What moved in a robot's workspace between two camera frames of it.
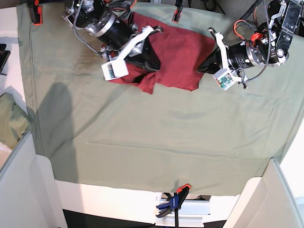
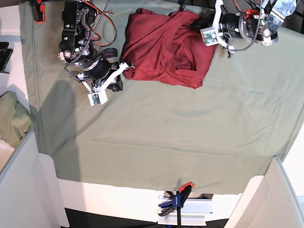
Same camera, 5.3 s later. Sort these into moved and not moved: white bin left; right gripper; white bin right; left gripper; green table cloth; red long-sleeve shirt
Moved: left gripper; red long-sleeve shirt; right gripper
Not moved: green table cloth; white bin right; white bin left
